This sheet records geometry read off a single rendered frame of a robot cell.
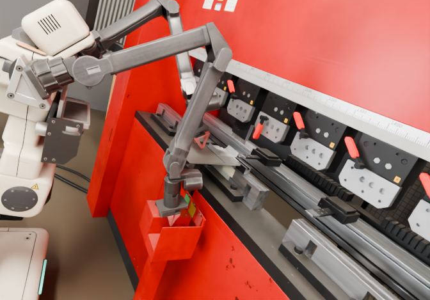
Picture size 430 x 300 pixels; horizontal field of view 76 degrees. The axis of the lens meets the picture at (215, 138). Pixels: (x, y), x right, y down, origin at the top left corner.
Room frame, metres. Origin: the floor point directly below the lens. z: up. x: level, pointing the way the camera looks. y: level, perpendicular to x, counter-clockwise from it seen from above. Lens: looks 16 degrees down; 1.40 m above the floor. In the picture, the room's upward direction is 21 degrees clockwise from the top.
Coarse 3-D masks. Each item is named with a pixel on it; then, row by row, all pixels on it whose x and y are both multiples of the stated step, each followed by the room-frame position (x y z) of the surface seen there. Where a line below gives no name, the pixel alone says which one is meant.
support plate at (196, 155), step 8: (192, 144) 1.15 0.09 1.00; (192, 152) 1.05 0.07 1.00; (200, 152) 1.09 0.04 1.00; (208, 152) 1.12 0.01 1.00; (192, 160) 0.98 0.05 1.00; (200, 160) 1.01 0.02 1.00; (208, 160) 1.04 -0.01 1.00; (216, 160) 1.07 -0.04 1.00; (224, 160) 1.10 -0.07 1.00; (232, 160) 1.14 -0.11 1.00
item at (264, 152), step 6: (252, 150) 1.36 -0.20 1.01; (258, 150) 1.35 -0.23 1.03; (264, 150) 1.36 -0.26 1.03; (240, 156) 1.22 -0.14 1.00; (246, 156) 1.25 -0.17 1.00; (252, 156) 1.28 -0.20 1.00; (258, 156) 1.32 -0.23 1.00; (264, 156) 1.30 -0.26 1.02; (270, 156) 1.29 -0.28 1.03; (276, 156) 1.33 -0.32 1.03; (264, 162) 1.28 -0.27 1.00; (270, 162) 1.29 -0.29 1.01; (276, 162) 1.32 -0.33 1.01
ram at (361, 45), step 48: (192, 0) 1.76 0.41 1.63; (240, 0) 1.41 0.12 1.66; (288, 0) 1.18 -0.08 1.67; (336, 0) 1.02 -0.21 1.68; (384, 0) 0.90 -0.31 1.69; (240, 48) 1.31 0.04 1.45; (288, 48) 1.10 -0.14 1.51; (336, 48) 0.96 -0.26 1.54; (384, 48) 0.85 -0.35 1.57; (288, 96) 1.03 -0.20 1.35; (336, 96) 0.90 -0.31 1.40; (384, 96) 0.80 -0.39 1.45
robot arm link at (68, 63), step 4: (72, 56) 0.71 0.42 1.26; (76, 56) 0.75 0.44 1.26; (64, 60) 0.70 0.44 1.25; (68, 60) 0.71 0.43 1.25; (72, 60) 0.71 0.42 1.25; (64, 64) 0.71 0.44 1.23; (68, 64) 0.71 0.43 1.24; (72, 64) 0.71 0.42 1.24; (68, 68) 0.71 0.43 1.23; (68, 72) 0.71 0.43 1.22; (72, 76) 0.71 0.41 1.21; (88, 88) 0.72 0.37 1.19
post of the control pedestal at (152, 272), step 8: (152, 264) 0.88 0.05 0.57; (160, 264) 0.89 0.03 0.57; (144, 272) 0.91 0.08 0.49; (152, 272) 0.88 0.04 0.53; (160, 272) 0.90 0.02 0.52; (144, 280) 0.89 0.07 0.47; (152, 280) 0.89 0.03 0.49; (144, 288) 0.88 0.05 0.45; (152, 288) 0.90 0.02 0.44; (136, 296) 0.91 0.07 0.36; (144, 296) 0.88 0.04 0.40; (152, 296) 0.91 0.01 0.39
